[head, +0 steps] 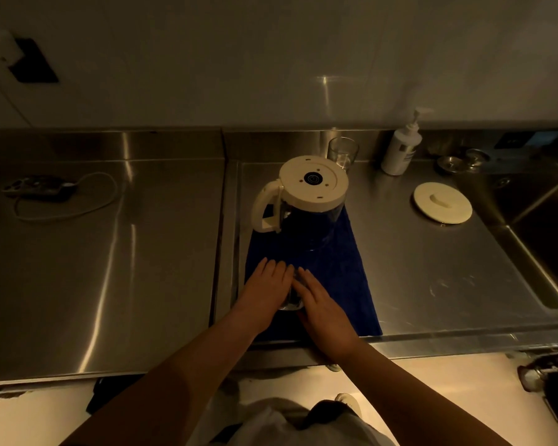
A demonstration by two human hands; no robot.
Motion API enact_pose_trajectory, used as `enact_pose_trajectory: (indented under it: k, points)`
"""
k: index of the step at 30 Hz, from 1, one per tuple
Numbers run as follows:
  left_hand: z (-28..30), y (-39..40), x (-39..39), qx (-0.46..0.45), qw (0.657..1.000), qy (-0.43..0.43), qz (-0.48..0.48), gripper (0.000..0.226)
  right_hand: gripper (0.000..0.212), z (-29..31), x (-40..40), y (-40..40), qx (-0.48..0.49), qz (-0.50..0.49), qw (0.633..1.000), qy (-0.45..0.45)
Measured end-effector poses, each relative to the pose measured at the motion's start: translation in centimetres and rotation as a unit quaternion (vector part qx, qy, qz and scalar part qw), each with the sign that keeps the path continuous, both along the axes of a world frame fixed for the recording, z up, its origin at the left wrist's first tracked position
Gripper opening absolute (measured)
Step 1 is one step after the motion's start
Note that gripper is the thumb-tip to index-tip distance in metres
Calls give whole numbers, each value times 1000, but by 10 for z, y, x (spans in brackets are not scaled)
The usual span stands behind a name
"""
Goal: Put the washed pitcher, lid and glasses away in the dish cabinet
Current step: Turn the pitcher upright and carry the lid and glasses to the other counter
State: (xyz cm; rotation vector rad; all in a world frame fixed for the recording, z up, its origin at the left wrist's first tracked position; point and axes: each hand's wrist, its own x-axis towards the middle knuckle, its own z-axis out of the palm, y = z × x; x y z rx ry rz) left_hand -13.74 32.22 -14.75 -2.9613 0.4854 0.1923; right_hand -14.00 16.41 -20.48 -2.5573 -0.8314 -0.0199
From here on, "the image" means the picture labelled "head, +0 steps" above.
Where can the person's left hand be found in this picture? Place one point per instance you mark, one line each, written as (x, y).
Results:
(265, 297)

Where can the person's right hand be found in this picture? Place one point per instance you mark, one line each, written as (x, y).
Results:
(325, 320)

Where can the short clear drinking glass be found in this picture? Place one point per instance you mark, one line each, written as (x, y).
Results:
(292, 302)

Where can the glass kettle with cream base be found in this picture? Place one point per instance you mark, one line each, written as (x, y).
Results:
(328, 190)

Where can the cream round kettle lid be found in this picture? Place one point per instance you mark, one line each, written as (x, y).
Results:
(451, 209)

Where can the person's right forearm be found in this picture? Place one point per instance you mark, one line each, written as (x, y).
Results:
(414, 404)

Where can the person's left forearm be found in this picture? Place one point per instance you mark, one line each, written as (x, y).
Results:
(167, 390)

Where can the person's white shoe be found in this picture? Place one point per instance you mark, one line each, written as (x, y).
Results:
(351, 401)

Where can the person's shirt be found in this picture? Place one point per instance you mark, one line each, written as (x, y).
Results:
(269, 427)

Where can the dark blue cloth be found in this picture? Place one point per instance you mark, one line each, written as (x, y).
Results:
(353, 283)

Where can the tall clear drinking glass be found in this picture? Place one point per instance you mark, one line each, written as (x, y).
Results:
(343, 155)

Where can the white pump soap bottle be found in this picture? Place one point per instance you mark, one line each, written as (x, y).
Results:
(400, 153)

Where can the flat metal sink strainer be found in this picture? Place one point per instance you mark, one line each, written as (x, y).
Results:
(450, 164)

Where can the stainless steel sink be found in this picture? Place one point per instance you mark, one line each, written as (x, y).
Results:
(548, 236)

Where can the black power strip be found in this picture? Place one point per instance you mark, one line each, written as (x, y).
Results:
(37, 188)

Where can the black control panel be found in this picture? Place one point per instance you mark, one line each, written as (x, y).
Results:
(511, 140)

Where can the white power adapter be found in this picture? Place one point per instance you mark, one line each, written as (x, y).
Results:
(7, 46)

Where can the black wall socket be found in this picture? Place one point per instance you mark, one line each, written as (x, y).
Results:
(35, 62)

